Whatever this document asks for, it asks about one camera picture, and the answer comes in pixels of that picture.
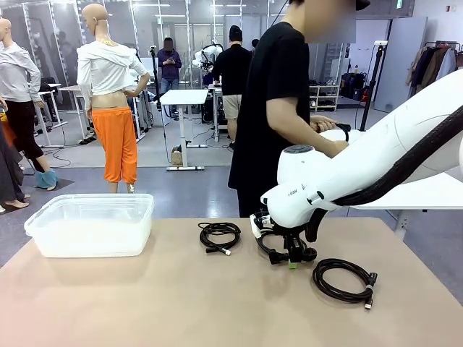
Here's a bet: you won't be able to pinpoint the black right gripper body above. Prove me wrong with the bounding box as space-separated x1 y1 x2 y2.
280 227 308 254

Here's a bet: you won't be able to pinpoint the thick black power cable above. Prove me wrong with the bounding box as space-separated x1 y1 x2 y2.
254 231 318 266

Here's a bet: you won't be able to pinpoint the thin black cable white plug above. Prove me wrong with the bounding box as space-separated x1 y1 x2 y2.
197 221 242 256

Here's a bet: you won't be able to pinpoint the thin black cord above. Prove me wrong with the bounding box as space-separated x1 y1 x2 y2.
334 122 351 142

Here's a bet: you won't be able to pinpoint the person's right forearm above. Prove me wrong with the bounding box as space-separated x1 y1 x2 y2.
273 117 350 159

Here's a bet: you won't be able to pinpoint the person's left hand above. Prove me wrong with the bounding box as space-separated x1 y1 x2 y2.
310 115 339 133

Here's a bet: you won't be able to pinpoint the white table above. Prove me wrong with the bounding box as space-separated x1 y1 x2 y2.
317 129 463 239

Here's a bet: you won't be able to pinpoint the white shoe shelf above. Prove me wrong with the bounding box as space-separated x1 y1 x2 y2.
309 85 341 112

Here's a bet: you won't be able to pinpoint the black bags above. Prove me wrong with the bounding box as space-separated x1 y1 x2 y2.
341 72 366 100

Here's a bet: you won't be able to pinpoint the person in black T-shirt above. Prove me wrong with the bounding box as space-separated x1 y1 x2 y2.
228 0 357 218

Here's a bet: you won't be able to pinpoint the black stand with white head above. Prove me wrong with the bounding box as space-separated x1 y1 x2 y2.
356 40 388 132

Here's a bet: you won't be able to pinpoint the white height-adjustable desk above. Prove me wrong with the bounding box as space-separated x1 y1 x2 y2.
159 89 210 171

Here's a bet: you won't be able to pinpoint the person with black beanie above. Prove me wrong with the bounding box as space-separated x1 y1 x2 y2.
211 25 254 151

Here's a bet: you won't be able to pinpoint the orange trousers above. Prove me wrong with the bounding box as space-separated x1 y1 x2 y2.
91 106 139 184

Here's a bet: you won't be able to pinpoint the translucent white plastic bin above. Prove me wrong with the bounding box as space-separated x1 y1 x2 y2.
24 193 156 259

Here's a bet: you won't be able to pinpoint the grey partition panel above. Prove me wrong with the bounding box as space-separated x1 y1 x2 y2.
374 16 428 113

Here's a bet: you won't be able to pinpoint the person in purple top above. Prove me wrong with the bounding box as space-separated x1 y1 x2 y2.
156 37 183 95

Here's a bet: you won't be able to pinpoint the clothes rack with coats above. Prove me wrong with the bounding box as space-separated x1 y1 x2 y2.
407 40 463 102

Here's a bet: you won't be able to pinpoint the black floor mat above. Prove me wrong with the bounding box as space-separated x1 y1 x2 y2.
22 176 76 194

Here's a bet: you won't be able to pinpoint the white hooded top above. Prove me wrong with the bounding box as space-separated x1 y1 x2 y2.
76 40 151 111

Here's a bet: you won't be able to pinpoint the blue shoe covers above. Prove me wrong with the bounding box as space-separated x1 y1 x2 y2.
34 168 58 189

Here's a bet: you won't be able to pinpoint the white desk with thin legs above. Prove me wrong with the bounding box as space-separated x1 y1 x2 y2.
35 82 69 148

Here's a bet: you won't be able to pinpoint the black cropped trousers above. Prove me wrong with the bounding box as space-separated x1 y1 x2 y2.
5 99 45 163

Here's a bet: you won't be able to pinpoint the beige mannequin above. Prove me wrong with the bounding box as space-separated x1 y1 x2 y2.
76 3 151 194

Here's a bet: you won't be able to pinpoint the grey long-sleeve shirt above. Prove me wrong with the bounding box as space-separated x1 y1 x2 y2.
0 42 43 103

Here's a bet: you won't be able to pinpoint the pale mannequin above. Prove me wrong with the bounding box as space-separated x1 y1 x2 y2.
0 17 58 191

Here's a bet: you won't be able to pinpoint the black USB cable coil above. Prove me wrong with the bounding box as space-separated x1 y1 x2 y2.
312 257 378 311

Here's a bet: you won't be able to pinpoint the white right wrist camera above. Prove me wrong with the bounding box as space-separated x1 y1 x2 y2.
249 212 272 239

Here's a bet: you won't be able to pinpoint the black hose of right arm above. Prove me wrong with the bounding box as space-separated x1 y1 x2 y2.
305 104 463 244

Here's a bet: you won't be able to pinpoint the black camera tripod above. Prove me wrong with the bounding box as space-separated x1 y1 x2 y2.
150 46 162 109

